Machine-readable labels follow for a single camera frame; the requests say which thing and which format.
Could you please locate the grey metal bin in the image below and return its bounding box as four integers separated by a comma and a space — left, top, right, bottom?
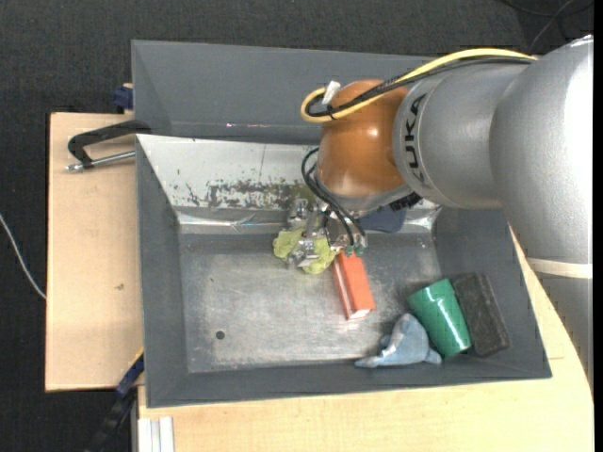
130, 39, 553, 409

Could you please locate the black cylinder on white bracket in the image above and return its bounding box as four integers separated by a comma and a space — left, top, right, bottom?
386, 190, 424, 212

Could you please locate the blue-grey toy animal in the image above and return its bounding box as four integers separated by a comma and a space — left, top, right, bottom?
353, 312, 443, 369

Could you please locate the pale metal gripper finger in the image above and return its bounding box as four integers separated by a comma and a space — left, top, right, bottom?
286, 250, 321, 269
295, 234, 326, 253

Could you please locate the green cup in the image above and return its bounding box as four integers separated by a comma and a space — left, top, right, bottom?
406, 278, 473, 358

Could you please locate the dark green flat block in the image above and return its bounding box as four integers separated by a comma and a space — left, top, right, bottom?
450, 271, 513, 358

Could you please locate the pale wood board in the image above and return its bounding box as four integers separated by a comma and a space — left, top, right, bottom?
44, 111, 145, 393

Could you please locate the red-brown flat block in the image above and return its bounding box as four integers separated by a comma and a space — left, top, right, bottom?
332, 250, 377, 321

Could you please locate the yellow-green cloth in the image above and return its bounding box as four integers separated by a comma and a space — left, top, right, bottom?
272, 226, 337, 275

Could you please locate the dark blue cloth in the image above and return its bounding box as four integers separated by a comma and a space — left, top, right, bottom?
360, 203, 409, 234

